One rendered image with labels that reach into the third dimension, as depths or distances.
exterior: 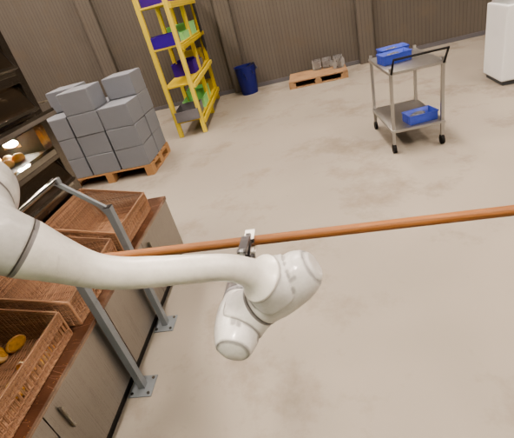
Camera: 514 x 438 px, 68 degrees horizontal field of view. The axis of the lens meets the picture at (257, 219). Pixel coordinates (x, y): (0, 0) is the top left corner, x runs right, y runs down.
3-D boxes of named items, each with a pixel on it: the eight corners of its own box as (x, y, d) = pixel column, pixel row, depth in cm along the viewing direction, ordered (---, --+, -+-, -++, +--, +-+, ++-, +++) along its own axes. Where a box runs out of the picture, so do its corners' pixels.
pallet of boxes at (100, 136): (170, 150, 596) (140, 66, 533) (154, 174, 523) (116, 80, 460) (96, 166, 618) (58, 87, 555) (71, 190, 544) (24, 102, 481)
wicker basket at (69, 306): (-1, 337, 199) (-34, 298, 185) (53, 268, 247) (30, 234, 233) (83, 326, 191) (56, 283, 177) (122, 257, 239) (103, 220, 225)
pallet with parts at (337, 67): (345, 69, 796) (342, 51, 780) (351, 76, 725) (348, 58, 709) (289, 81, 816) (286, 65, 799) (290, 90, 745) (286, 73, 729)
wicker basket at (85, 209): (58, 263, 251) (36, 228, 237) (95, 218, 299) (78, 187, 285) (125, 253, 242) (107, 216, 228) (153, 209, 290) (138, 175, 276)
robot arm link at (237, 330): (243, 323, 98) (279, 297, 93) (235, 376, 85) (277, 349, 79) (210, 301, 95) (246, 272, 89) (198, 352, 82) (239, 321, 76)
